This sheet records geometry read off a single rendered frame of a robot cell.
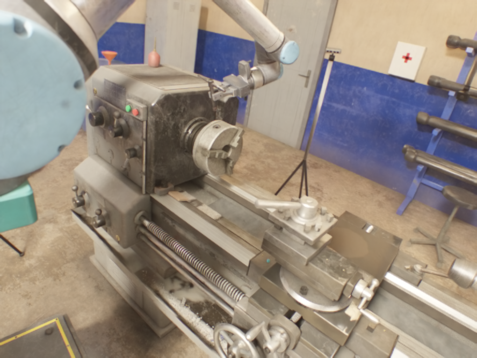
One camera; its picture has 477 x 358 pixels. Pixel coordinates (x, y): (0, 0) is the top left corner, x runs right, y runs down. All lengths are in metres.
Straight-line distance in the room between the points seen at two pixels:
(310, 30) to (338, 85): 0.81
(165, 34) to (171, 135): 3.46
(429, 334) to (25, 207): 1.37
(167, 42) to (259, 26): 3.73
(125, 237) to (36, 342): 0.57
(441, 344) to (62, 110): 1.42
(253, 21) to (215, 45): 4.47
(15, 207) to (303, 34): 4.28
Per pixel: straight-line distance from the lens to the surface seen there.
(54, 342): 1.69
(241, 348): 1.16
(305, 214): 0.98
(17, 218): 0.57
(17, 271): 2.52
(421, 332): 1.46
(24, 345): 1.72
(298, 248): 0.99
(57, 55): 0.32
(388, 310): 1.46
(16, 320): 2.24
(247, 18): 1.16
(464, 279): 1.15
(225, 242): 1.30
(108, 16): 0.39
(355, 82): 4.29
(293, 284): 1.04
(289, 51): 1.27
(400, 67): 4.00
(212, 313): 1.61
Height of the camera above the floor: 1.67
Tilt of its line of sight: 27 degrees down
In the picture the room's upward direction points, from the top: 10 degrees clockwise
